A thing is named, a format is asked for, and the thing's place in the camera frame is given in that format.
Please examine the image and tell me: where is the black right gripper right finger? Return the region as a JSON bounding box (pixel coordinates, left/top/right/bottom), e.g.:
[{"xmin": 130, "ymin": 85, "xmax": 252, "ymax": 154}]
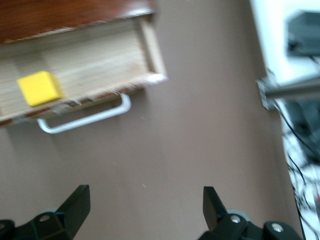
[{"xmin": 198, "ymin": 186, "xmax": 303, "ymax": 240}]

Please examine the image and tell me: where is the black cable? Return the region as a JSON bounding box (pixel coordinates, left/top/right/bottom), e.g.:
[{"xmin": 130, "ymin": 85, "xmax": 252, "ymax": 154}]
[{"xmin": 273, "ymin": 102, "xmax": 320, "ymax": 161}]

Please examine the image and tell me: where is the silver pole mounting bracket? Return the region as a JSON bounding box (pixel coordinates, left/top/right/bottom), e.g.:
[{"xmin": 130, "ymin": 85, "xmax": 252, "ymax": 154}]
[{"xmin": 256, "ymin": 76, "xmax": 276, "ymax": 111}]

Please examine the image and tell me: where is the dark brown wooden cabinet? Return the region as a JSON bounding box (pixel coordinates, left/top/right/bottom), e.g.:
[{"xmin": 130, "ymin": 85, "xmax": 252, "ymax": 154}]
[{"xmin": 0, "ymin": 0, "xmax": 157, "ymax": 45}]

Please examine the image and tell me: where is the grey metal pole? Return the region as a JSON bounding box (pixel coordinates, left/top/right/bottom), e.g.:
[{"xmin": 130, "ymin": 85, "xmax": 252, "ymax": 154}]
[{"xmin": 264, "ymin": 77, "xmax": 320, "ymax": 101}]

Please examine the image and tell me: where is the yellow cube block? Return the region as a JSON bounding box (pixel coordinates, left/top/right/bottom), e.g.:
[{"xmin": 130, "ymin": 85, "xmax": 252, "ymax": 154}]
[{"xmin": 16, "ymin": 70, "xmax": 65, "ymax": 108}]

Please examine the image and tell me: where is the wooden drawer with white handle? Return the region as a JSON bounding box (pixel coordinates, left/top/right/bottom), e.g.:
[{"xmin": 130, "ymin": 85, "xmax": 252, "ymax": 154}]
[{"xmin": 0, "ymin": 14, "xmax": 169, "ymax": 135}]

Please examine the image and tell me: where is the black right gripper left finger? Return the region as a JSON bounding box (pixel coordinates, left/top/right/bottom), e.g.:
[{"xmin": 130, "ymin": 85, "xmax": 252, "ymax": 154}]
[{"xmin": 0, "ymin": 184, "xmax": 90, "ymax": 240}]

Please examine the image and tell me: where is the dark grey box device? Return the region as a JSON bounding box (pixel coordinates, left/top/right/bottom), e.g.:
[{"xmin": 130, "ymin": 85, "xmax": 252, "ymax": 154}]
[{"xmin": 284, "ymin": 9, "xmax": 320, "ymax": 57}]

